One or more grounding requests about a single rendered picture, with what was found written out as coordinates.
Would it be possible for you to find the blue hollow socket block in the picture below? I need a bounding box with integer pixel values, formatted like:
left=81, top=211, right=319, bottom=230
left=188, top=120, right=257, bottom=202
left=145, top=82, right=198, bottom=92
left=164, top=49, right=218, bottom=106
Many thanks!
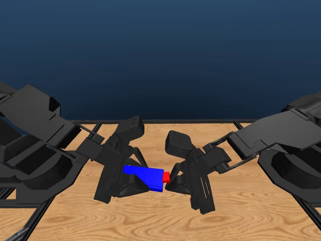
left=122, top=165, right=165, bottom=193

